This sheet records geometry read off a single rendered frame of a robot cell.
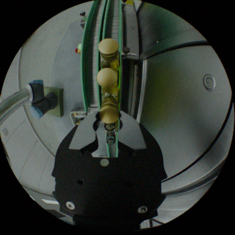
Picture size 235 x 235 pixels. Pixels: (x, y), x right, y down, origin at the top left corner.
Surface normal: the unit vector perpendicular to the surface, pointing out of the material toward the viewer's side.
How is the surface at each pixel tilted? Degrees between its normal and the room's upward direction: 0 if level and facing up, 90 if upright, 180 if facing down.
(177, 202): 90
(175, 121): 90
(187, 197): 90
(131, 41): 0
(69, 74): 0
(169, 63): 90
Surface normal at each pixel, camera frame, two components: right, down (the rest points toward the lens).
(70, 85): 0.05, 0.51
